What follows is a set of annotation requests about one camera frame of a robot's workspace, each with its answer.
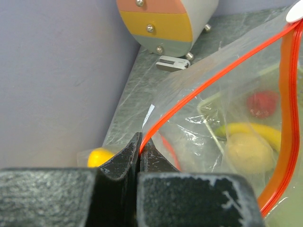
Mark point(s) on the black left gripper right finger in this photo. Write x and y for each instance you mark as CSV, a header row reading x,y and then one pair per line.
x,y
167,197

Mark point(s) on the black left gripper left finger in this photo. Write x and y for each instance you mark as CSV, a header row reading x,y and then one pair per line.
x,y
103,196

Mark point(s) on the yellow lemon toy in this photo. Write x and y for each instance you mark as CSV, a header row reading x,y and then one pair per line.
x,y
98,157

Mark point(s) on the yellow banana bunch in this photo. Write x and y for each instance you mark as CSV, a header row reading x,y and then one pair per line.
x,y
271,135

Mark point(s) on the clear zip bag red zipper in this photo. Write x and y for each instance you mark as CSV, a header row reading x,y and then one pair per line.
x,y
82,157

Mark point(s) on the red strawberry toy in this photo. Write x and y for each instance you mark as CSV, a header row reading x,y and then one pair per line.
x,y
262,104

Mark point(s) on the small white clip block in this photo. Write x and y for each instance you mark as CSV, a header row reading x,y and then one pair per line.
x,y
172,64

